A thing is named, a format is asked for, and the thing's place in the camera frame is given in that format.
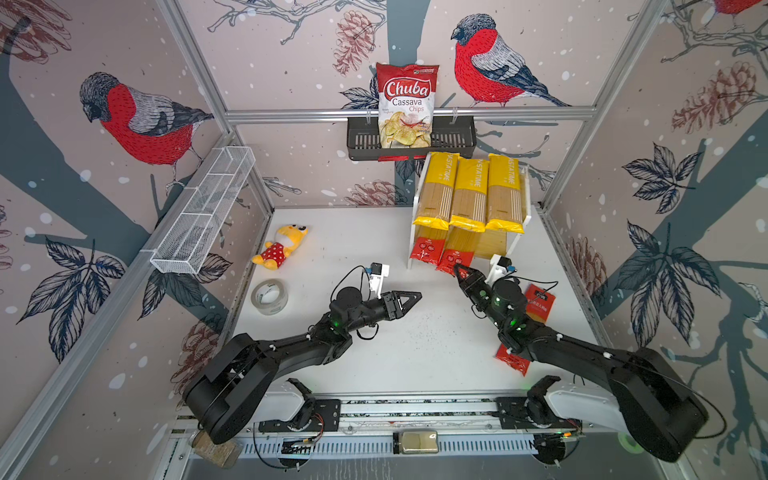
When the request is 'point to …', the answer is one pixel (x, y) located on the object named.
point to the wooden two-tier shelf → (488, 241)
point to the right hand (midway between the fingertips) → (450, 270)
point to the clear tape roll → (270, 309)
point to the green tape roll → (630, 443)
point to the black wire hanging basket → (451, 134)
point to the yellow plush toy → (287, 240)
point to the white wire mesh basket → (184, 246)
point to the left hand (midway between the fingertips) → (418, 301)
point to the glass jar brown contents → (222, 454)
